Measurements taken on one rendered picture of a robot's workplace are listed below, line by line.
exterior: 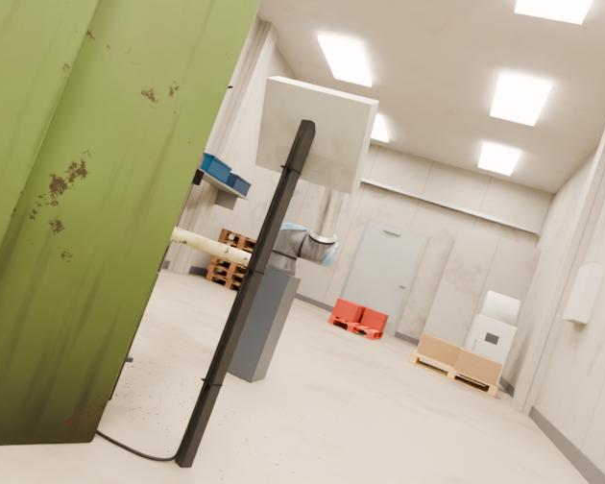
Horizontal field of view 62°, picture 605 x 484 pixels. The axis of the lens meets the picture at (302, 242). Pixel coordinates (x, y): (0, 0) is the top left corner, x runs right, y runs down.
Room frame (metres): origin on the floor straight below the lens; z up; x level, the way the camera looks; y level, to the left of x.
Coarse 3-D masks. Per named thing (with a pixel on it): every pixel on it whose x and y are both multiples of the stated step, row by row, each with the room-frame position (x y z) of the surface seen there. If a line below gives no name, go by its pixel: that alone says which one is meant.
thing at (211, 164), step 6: (210, 156) 6.02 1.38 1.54; (204, 162) 6.04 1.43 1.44; (210, 162) 6.02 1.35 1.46; (216, 162) 6.14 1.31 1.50; (222, 162) 6.24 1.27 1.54; (204, 168) 6.04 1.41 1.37; (210, 168) 6.06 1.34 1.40; (216, 168) 6.19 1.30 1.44; (222, 168) 6.32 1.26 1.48; (228, 168) 6.44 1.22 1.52; (210, 174) 6.11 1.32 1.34; (216, 174) 6.23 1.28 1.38; (222, 174) 6.37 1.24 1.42; (228, 174) 6.50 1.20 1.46; (222, 180) 6.42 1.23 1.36
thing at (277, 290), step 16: (272, 272) 2.72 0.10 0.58; (272, 288) 2.71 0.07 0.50; (288, 288) 2.74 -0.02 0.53; (256, 304) 2.73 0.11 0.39; (272, 304) 2.70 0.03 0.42; (288, 304) 2.84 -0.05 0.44; (256, 320) 2.72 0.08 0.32; (272, 320) 2.69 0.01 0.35; (240, 336) 2.73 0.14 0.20; (256, 336) 2.71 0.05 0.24; (272, 336) 2.76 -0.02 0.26; (240, 352) 2.72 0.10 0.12; (256, 352) 2.70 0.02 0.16; (272, 352) 2.86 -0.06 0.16; (240, 368) 2.71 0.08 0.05; (256, 368) 2.70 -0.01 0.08
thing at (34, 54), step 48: (0, 0) 0.93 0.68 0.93; (48, 0) 0.98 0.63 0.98; (96, 0) 1.05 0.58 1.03; (0, 48) 0.95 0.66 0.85; (48, 48) 1.01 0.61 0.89; (0, 96) 0.97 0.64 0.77; (48, 96) 1.03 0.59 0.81; (0, 144) 1.00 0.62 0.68; (0, 192) 1.02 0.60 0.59; (0, 240) 1.05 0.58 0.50
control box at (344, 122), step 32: (288, 96) 1.51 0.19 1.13; (320, 96) 1.47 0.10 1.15; (352, 96) 1.47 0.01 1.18; (288, 128) 1.55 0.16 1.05; (320, 128) 1.50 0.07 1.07; (352, 128) 1.46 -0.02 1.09; (256, 160) 1.64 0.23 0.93; (320, 160) 1.54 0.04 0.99; (352, 160) 1.50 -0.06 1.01; (352, 192) 1.55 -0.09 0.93
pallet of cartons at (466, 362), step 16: (432, 336) 6.90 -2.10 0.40; (416, 352) 6.79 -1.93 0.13; (432, 352) 6.78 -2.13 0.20; (448, 352) 6.72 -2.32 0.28; (464, 352) 6.29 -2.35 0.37; (432, 368) 6.71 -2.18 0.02; (448, 368) 6.33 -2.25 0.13; (464, 368) 6.28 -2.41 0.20; (480, 368) 6.22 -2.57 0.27; (496, 368) 6.17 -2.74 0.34; (464, 384) 6.26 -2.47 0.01
